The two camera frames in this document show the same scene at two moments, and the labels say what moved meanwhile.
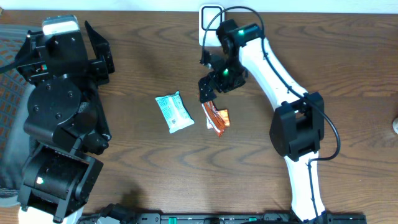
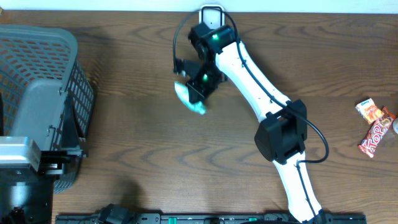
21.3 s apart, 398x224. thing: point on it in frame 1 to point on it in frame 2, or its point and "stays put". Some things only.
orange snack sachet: (224, 115) to (369, 111)
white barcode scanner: (209, 17) stays put
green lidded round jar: (395, 125) stays put
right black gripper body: (229, 76) to (208, 78)
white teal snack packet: (175, 112) to (182, 91)
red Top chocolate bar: (214, 117) to (376, 132)
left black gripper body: (66, 50) to (58, 157)
